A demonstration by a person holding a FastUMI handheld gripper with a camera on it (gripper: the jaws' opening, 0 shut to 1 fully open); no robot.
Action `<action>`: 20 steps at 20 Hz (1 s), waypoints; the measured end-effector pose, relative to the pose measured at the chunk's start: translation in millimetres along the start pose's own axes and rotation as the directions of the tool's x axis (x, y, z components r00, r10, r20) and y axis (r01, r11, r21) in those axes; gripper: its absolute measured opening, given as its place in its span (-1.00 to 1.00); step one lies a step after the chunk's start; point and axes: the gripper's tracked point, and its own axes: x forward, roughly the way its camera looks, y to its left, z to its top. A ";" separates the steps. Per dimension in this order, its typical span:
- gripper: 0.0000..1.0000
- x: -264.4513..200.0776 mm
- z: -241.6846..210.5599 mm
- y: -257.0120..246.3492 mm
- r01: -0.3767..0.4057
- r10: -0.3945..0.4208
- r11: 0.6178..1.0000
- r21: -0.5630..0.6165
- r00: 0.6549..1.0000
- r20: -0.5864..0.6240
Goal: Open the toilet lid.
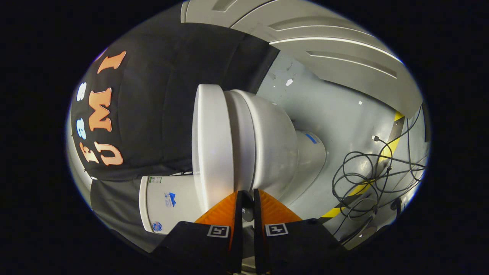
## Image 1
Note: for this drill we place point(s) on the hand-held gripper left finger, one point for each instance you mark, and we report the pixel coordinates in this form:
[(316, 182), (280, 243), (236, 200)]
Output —
[(237, 236)]

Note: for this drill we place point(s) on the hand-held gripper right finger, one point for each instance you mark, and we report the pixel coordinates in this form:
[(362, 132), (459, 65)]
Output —
[(259, 236)]

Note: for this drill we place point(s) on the white toilet tank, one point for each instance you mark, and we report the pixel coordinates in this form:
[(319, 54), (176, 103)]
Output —
[(179, 206)]

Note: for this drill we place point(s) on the white toilet seat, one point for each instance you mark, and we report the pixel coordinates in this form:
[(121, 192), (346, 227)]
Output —
[(240, 145)]

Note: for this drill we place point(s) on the yellow black floor tape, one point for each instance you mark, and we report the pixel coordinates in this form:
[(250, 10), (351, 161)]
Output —
[(332, 212)]

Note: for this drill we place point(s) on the black backdrop cloth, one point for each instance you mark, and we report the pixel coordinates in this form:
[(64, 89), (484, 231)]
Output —
[(164, 107)]

